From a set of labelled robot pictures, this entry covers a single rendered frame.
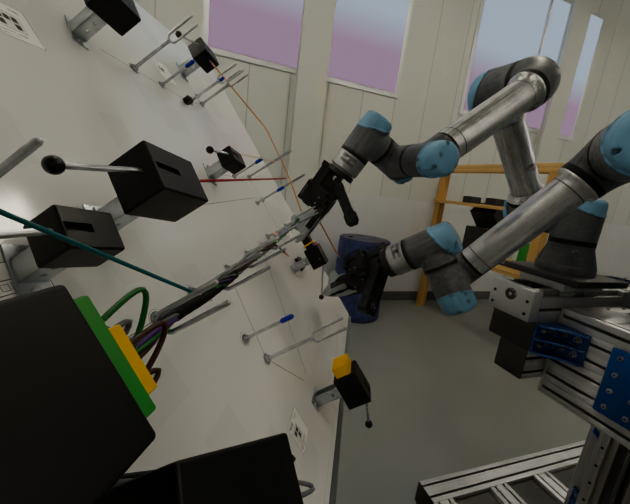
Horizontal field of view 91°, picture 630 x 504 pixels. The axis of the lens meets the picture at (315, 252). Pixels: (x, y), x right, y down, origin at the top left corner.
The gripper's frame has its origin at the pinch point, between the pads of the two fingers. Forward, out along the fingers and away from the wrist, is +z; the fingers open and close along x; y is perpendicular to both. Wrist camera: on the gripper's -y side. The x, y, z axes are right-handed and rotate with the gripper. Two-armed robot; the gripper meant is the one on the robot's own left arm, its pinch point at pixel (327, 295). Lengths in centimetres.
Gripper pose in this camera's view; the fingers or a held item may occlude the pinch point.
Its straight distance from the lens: 84.8
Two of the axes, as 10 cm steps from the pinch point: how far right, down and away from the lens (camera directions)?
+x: -6.6, -4.2, -6.3
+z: -7.5, 3.8, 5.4
